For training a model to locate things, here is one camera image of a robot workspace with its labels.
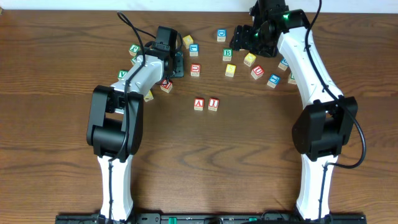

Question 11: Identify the green B wooden block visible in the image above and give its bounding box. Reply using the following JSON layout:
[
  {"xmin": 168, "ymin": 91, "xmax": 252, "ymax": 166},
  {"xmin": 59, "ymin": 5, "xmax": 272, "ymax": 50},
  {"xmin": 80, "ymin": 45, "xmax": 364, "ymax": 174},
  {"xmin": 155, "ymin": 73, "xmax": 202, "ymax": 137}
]
[{"xmin": 223, "ymin": 49, "xmax": 233, "ymax": 62}]

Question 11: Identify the blue D wooden block far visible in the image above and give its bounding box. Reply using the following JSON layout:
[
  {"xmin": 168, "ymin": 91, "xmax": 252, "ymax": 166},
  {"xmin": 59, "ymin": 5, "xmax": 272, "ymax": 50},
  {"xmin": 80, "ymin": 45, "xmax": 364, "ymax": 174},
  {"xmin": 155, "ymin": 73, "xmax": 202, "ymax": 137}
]
[{"xmin": 216, "ymin": 29, "xmax": 226, "ymax": 42}]

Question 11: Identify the yellow C wooden block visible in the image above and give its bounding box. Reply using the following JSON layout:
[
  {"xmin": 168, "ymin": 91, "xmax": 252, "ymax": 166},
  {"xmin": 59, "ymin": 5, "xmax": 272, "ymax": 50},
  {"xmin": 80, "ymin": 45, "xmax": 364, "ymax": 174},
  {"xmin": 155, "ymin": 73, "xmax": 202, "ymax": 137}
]
[{"xmin": 244, "ymin": 53, "xmax": 256, "ymax": 67}]

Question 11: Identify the green V wooden block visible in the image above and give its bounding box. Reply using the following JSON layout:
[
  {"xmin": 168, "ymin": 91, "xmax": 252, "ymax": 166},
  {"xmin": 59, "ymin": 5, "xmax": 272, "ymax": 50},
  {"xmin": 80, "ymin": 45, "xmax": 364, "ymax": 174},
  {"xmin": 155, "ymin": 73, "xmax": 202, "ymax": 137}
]
[{"xmin": 118, "ymin": 70, "xmax": 128, "ymax": 80}]

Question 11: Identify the blue S wooden block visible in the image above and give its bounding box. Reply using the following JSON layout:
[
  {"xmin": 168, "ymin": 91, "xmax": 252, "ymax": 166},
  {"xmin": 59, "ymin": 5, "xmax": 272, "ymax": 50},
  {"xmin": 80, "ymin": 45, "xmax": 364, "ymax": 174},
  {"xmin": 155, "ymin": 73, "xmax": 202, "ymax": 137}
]
[{"xmin": 278, "ymin": 58, "xmax": 289, "ymax": 71}]

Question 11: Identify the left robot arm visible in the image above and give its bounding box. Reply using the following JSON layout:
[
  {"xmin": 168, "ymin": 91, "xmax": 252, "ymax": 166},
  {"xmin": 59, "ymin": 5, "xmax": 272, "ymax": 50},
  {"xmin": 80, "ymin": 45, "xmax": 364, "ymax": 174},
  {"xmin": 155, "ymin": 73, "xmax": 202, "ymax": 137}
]
[{"xmin": 86, "ymin": 49, "xmax": 183, "ymax": 223}]

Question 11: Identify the red U wooden block left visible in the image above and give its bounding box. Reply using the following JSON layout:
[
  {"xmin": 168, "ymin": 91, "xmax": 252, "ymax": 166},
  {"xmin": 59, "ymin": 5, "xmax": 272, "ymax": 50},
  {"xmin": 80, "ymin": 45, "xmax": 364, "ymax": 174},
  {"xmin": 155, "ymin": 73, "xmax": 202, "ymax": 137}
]
[{"xmin": 190, "ymin": 63, "xmax": 201, "ymax": 77}]

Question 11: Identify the yellow S wooden block right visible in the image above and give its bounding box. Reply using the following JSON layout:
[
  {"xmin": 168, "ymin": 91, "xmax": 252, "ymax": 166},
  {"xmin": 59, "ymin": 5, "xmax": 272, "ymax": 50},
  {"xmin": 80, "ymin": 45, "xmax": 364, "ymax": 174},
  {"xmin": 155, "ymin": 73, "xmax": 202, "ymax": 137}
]
[{"xmin": 225, "ymin": 64, "xmax": 236, "ymax": 77}]

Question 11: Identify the yellow O wooden block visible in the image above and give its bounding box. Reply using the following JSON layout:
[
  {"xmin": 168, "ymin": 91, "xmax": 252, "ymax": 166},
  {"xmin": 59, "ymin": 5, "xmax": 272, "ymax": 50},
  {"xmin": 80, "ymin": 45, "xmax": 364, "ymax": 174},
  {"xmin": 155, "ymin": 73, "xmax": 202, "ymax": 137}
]
[{"xmin": 182, "ymin": 35, "xmax": 194, "ymax": 49}]

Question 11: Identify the green J wooden block left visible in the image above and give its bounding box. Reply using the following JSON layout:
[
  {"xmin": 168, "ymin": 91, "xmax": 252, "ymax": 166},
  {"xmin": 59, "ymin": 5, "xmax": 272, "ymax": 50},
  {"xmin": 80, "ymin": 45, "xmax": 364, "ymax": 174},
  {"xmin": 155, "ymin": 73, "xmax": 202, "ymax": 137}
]
[{"xmin": 129, "ymin": 44, "xmax": 141, "ymax": 57}]

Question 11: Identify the green J wooden block right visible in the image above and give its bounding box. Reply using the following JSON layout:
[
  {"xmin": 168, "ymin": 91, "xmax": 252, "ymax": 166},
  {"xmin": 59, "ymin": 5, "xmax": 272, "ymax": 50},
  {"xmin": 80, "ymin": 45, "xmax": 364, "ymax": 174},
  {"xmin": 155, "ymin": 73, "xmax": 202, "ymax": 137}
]
[{"xmin": 288, "ymin": 73, "xmax": 297, "ymax": 85}]

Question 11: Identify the green j wooden block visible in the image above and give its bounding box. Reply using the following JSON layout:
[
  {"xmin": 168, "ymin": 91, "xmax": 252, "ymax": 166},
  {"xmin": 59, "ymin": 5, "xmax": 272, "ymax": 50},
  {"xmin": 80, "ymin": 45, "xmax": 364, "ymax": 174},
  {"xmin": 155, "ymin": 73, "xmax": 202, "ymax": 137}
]
[
  {"xmin": 129, "ymin": 44, "xmax": 141, "ymax": 57},
  {"xmin": 288, "ymin": 73, "xmax": 297, "ymax": 85}
]

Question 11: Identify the red U wooden block right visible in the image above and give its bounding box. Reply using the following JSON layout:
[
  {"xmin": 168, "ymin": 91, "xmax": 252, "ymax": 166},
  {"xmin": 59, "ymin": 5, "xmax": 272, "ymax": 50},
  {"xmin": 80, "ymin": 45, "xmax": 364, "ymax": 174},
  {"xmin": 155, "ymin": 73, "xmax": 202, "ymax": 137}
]
[{"xmin": 251, "ymin": 65, "xmax": 264, "ymax": 80}]

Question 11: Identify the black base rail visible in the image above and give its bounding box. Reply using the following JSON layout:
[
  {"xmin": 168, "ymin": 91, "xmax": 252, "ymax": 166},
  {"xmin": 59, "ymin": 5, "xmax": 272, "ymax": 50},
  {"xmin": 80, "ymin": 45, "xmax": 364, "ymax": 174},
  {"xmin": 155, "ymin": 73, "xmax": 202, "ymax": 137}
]
[{"xmin": 55, "ymin": 212, "xmax": 367, "ymax": 224}]

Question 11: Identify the red E wooden block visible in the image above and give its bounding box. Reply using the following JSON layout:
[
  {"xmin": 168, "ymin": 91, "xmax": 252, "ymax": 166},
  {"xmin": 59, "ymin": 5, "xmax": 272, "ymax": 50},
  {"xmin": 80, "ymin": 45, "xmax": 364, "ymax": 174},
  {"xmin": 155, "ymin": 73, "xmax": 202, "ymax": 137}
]
[{"xmin": 160, "ymin": 80, "xmax": 173, "ymax": 93}]

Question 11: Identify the blue L wooden block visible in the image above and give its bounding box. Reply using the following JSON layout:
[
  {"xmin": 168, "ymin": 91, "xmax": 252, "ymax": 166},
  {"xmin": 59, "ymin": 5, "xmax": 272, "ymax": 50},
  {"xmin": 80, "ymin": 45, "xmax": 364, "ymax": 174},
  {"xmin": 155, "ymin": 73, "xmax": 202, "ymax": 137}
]
[{"xmin": 189, "ymin": 44, "xmax": 199, "ymax": 57}]

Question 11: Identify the red u wooden block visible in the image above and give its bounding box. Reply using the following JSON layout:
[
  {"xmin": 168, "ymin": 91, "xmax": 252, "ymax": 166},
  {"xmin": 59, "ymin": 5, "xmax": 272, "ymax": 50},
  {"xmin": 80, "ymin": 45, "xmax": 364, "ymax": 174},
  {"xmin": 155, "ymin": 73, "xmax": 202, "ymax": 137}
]
[
  {"xmin": 190, "ymin": 63, "xmax": 201, "ymax": 77},
  {"xmin": 251, "ymin": 65, "xmax": 264, "ymax": 80}
]

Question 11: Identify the red A wooden block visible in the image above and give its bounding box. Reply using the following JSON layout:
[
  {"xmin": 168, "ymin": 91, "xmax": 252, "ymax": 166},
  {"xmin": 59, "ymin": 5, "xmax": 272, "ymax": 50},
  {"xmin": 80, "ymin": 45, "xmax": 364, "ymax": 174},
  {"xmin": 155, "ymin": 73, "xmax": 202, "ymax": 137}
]
[{"xmin": 194, "ymin": 98, "xmax": 205, "ymax": 111}]

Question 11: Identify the yellow K wooden block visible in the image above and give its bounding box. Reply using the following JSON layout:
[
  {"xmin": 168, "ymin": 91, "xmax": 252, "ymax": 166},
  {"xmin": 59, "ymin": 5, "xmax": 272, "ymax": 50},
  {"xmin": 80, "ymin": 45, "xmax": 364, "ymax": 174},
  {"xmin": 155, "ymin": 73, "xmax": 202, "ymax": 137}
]
[{"xmin": 144, "ymin": 90, "xmax": 154, "ymax": 102}]

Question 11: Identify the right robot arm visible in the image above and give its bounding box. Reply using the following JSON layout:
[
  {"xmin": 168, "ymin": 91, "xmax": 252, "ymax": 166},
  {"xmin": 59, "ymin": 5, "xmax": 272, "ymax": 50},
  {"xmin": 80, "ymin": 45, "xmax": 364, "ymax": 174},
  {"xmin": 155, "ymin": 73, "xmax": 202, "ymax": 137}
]
[{"xmin": 229, "ymin": 1, "xmax": 358, "ymax": 222}]

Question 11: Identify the red I wooden block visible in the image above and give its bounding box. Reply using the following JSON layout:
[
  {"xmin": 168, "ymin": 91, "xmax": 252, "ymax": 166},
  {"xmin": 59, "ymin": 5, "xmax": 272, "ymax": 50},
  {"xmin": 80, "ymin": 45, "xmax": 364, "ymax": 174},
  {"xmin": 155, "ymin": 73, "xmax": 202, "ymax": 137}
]
[{"xmin": 208, "ymin": 98, "xmax": 220, "ymax": 111}]

